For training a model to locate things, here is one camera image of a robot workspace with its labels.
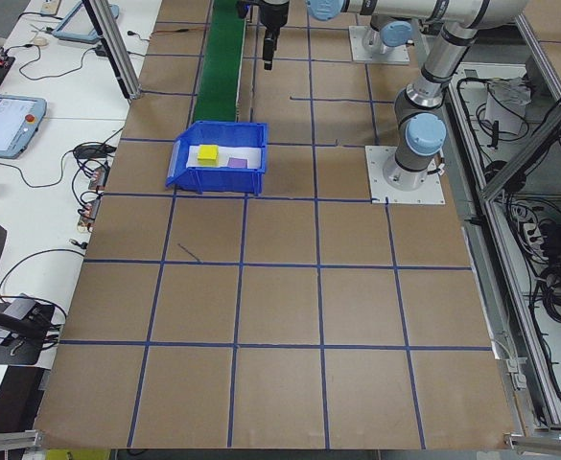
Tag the blue plastic storage bin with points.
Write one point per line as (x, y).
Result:
(217, 184)

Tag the white foam pad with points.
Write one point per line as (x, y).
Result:
(253, 154)

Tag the purple foam block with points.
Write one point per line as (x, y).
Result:
(238, 163)

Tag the black power adapter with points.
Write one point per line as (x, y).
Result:
(101, 50)

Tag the small circuit board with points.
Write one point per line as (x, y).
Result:
(89, 212)
(100, 178)

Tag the yellow foam block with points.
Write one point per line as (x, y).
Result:
(208, 154)

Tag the V-shaped metal bar frame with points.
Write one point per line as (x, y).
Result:
(524, 155)

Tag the black electronics board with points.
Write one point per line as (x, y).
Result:
(1, 64)

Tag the white power strip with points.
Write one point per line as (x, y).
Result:
(530, 232)

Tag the white container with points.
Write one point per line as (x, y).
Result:
(505, 110)

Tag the grey small box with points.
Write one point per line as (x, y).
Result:
(23, 309)

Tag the white side desk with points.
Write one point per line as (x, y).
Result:
(69, 91)

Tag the aluminium profile bar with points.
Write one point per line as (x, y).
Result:
(548, 443)
(7, 440)

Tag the white round puck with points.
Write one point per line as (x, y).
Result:
(40, 42)

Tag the black stand base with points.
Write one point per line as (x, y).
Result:
(7, 352)

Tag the aluminium upright post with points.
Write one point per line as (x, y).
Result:
(112, 48)

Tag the light blue teach pendant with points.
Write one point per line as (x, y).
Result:
(2, 124)
(83, 24)

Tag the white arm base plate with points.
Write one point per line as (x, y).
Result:
(428, 191)
(357, 48)

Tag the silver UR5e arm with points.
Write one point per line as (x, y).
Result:
(421, 136)
(396, 33)

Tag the green conveyor belt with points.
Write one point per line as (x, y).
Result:
(217, 72)

